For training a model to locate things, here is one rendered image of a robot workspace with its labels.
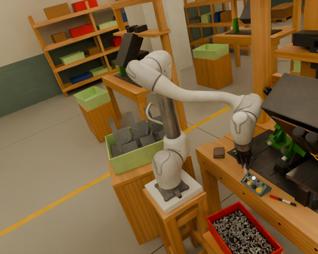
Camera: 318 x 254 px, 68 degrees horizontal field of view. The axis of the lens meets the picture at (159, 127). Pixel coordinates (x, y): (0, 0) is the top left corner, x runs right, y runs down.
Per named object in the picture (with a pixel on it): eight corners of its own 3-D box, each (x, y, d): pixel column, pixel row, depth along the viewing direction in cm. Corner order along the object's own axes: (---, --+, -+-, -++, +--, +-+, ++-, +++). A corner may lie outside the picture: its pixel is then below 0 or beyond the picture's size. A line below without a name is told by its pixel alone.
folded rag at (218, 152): (224, 158, 166) (224, 154, 164) (213, 159, 168) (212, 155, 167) (224, 149, 174) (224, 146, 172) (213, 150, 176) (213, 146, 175)
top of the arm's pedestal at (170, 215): (165, 224, 142) (163, 219, 140) (143, 193, 168) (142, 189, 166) (207, 197, 152) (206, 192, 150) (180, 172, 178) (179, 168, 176)
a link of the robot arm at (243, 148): (248, 147, 113) (248, 155, 116) (255, 134, 117) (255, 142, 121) (229, 142, 118) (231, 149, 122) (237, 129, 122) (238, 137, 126)
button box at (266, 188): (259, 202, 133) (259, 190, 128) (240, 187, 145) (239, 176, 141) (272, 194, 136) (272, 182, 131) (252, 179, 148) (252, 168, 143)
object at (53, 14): (154, 62, 783) (135, -15, 671) (66, 98, 677) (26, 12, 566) (146, 61, 826) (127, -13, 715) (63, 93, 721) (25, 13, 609)
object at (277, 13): (284, 22, 837) (284, 8, 816) (264, 23, 901) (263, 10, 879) (303, 13, 885) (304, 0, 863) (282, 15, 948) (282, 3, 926)
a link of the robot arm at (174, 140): (163, 167, 164) (175, 147, 180) (185, 170, 156) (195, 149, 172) (133, 58, 126) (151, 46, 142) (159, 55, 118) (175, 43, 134)
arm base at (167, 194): (168, 206, 143) (166, 200, 140) (154, 186, 161) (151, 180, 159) (193, 191, 147) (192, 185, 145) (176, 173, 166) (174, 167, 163)
